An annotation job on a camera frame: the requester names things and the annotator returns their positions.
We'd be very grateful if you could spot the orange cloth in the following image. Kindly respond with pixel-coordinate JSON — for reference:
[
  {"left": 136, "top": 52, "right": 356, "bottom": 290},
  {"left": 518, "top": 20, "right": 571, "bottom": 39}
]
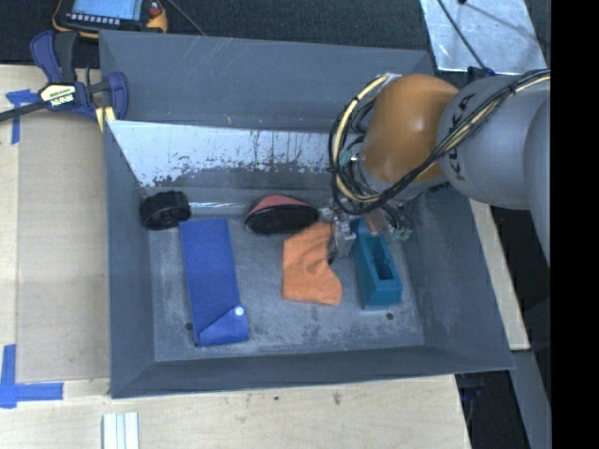
[{"left": 281, "top": 222, "right": 344, "bottom": 307}]

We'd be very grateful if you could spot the clear plastic tube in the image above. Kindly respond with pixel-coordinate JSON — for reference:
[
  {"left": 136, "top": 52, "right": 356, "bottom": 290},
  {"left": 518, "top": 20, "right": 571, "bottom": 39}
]
[{"left": 188, "top": 201, "right": 253, "bottom": 216}]

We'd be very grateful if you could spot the grey metal bin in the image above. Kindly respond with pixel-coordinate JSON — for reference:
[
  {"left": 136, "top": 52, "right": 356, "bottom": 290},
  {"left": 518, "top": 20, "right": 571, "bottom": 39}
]
[{"left": 97, "top": 29, "right": 517, "bottom": 399}]

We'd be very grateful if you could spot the blue flat pouch with snap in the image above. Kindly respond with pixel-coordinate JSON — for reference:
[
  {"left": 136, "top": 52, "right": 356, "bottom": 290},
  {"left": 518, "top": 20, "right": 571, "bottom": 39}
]
[{"left": 178, "top": 217, "right": 251, "bottom": 348}]

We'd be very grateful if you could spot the teal block with slot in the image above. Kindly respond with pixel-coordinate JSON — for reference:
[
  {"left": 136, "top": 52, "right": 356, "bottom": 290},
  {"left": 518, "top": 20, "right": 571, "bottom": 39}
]
[{"left": 353, "top": 217, "right": 403, "bottom": 311}]

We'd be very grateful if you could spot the black ribbed round wheel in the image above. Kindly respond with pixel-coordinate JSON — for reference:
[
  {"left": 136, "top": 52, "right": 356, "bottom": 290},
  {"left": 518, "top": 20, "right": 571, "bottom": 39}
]
[{"left": 139, "top": 190, "right": 193, "bottom": 231}]

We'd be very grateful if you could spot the red and black oval brush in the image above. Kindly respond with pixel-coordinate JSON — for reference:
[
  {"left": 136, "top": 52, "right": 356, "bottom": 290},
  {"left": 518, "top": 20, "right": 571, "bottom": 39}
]
[{"left": 243, "top": 195, "right": 321, "bottom": 237}]

